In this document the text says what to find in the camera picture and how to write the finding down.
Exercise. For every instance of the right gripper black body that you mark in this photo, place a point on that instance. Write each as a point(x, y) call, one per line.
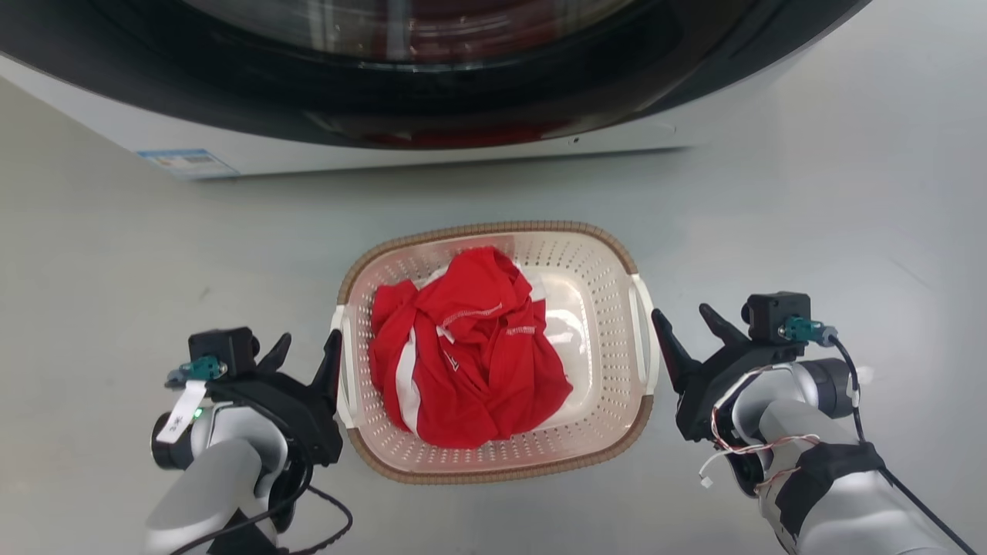
point(713, 385)

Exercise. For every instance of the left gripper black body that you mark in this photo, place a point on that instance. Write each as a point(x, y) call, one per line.
point(301, 416)

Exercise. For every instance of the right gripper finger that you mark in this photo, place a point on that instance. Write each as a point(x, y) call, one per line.
point(675, 351)
point(721, 327)

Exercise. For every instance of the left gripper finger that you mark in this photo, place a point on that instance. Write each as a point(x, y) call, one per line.
point(276, 356)
point(330, 374)

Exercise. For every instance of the white plastic laundry basket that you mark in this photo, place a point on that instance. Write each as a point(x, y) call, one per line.
point(601, 308)

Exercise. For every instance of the right white grey robot arm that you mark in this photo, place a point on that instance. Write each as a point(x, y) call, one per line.
point(840, 493)

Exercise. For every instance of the white paper tag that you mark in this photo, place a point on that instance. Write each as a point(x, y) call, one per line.
point(181, 412)

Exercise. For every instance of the red white sports shirt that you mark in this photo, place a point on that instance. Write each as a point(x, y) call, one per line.
point(478, 362)

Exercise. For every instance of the blue white energy label sticker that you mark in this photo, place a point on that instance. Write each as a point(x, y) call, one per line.
point(189, 163)

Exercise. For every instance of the round black washer door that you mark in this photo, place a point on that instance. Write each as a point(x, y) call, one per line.
point(231, 85)

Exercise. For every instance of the white front-load washing machine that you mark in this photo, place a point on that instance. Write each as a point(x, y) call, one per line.
point(92, 116)

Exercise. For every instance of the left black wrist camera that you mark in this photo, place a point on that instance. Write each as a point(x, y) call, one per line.
point(224, 351)

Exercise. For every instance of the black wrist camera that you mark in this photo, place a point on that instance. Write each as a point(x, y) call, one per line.
point(224, 351)
point(775, 312)

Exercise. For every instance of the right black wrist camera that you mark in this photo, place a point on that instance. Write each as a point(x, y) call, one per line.
point(775, 312)

